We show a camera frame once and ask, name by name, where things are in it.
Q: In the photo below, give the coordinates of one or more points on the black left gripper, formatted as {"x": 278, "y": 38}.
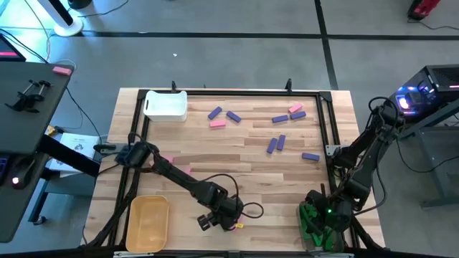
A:
{"x": 226, "y": 213}

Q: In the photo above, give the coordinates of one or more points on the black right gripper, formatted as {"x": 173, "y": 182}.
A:
{"x": 333, "y": 215}

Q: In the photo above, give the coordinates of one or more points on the green block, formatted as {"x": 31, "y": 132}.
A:
{"x": 307, "y": 214}
{"x": 315, "y": 241}

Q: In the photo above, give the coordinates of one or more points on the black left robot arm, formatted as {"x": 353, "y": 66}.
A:
{"x": 175, "y": 175}

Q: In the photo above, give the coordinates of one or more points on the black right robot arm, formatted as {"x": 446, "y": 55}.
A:
{"x": 362, "y": 161}

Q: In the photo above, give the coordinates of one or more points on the clear grey plastic bin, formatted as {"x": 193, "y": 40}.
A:
{"x": 337, "y": 242}

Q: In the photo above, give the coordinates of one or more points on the yellow plastic bin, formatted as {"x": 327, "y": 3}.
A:
{"x": 147, "y": 224}

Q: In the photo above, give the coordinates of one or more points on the grey metal stand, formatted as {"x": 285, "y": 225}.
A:
{"x": 434, "y": 161}

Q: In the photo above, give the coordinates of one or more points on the white plastic bin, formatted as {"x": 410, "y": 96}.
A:
{"x": 165, "y": 105}

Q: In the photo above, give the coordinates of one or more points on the white paper sheet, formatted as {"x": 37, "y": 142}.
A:
{"x": 84, "y": 143}

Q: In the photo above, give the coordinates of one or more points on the black computer tower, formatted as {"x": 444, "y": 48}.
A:
{"x": 441, "y": 80}

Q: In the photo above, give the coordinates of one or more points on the black computer mouse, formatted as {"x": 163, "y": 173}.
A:
{"x": 19, "y": 177}

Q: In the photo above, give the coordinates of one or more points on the black clamp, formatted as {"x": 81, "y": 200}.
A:
{"x": 25, "y": 104}

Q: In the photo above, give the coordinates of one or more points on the red and black device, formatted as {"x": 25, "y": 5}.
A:
{"x": 425, "y": 7}

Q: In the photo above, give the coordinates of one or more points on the white tower fan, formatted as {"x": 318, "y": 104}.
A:
{"x": 68, "y": 25}

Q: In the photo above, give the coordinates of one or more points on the black round base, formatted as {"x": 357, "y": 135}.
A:
{"x": 79, "y": 3}

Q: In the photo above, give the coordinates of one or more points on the dark screen with pink line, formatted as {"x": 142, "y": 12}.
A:
{"x": 9, "y": 48}

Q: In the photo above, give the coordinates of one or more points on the grey metal mounting bracket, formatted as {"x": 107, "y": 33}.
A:
{"x": 331, "y": 149}

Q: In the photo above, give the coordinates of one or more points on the black metal table frame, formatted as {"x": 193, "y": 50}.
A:
{"x": 233, "y": 93}

